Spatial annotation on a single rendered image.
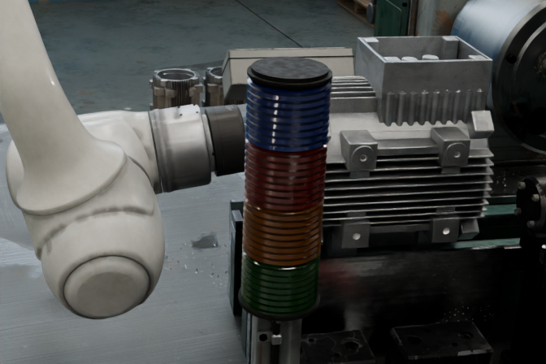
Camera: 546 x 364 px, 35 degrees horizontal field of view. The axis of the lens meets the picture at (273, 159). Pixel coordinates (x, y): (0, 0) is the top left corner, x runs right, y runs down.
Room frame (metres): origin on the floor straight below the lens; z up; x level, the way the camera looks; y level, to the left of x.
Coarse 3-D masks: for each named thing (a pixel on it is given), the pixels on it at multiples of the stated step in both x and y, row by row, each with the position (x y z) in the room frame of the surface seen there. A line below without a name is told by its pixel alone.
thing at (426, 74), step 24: (360, 48) 0.94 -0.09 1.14; (384, 48) 0.96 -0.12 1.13; (408, 48) 0.96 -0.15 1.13; (432, 48) 0.97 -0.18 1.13; (456, 48) 0.96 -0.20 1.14; (360, 72) 0.93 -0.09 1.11; (384, 72) 0.86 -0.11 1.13; (408, 72) 0.86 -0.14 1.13; (432, 72) 0.87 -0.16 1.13; (456, 72) 0.87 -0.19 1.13; (480, 72) 0.88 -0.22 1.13; (384, 96) 0.86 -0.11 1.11; (408, 96) 0.86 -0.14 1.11; (432, 96) 0.87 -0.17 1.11; (456, 96) 0.87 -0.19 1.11; (480, 96) 0.88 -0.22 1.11; (384, 120) 0.86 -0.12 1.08; (408, 120) 0.86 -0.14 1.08; (432, 120) 0.87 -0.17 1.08; (456, 120) 0.87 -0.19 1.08
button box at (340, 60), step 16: (288, 48) 1.11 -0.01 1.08; (304, 48) 1.12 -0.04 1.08; (320, 48) 1.12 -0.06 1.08; (336, 48) 1.13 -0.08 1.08; (224, 64) 1.12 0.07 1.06; (240, 64) 1.09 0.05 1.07; (336, 64) 1.11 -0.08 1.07; (352, 64) 1.12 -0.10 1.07; (224, 80) 1.12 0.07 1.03; (240, 80) 1.07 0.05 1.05; (224, 96) 1.12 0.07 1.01; (240, 96) 1.11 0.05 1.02
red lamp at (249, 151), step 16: (256, 160) 0.56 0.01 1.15; (272, 160) 0.55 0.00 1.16; (288, 160) 0.55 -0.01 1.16; (304, 160) 0.55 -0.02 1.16; (320, 160) 0.56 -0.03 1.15; (256, 176) 0.56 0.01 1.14; (272, 176) 0.55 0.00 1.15; (288, 176) 0.55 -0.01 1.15; (304, 176) 0.55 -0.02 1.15; (320, 176) 0.56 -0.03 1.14; (256, 192) 0.56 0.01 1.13; (272, 192) 0.55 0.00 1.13; (288, 192) 0.55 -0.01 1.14; (304, 192) 0.55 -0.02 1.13; (320, 192) 0.57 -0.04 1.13; (272, 208) 0.55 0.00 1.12; (288, 208) 0.55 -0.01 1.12; (304, 208) 0.55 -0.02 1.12
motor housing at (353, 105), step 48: (336, 96) 0.87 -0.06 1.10; (336, 144) 0.83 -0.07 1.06; (384, 144) 0.83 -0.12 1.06; (432, 144) 0.84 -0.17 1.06; (480, 144) 0.86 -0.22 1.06; (336, 192) 0.81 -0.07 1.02; (384, 192) 0.82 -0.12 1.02; (432, 192) 0.82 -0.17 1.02; (480, 192) 0.85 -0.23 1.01; (384, 240) 0.86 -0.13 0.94
